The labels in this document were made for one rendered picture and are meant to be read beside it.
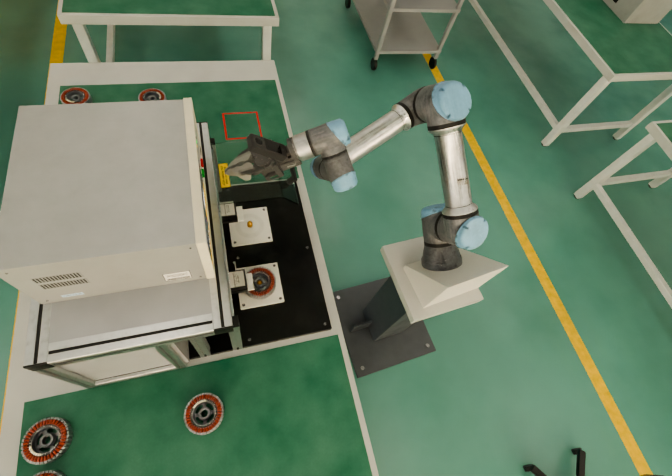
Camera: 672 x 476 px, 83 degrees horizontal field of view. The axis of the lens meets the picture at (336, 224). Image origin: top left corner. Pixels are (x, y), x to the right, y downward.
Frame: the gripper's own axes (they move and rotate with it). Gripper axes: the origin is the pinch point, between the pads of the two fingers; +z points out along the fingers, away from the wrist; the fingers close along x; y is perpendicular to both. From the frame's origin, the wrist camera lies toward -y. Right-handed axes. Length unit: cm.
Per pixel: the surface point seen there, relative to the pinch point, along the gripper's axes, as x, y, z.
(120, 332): -38.6, -5.8, 29.4
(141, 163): -5.9, -19.9, 12.0
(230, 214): 1.2, 23.8, 11.9
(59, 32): 230, 64, 144
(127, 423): -55, 24, 52
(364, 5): 243, 150, -83
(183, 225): -23.8, -16.5, 4.6
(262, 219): 5.6, 41.4, 7.2
